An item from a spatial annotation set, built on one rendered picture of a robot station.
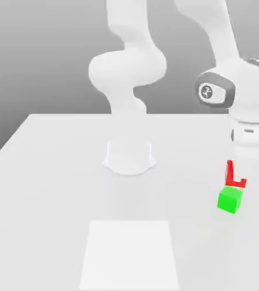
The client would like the small green cube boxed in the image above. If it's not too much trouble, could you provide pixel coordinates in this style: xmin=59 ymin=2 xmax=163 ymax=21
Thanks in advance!
xmin=217 ymin=186 xmax=244 ymax=215

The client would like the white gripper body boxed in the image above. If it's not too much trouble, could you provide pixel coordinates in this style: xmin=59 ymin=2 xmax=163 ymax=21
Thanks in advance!
xmin=232 ymin=145 xmax=259 ymax=165

